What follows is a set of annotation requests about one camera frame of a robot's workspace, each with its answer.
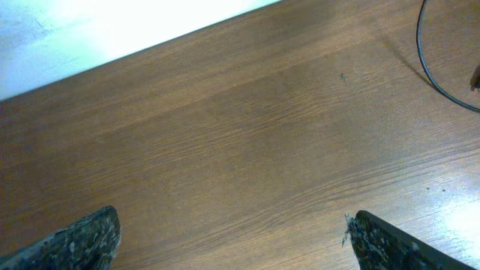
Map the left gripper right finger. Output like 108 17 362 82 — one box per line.
344 210 474 270

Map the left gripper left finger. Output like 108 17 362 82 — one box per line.
1 205 121 270

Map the black USB cable long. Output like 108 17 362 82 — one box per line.
415 0 479 113

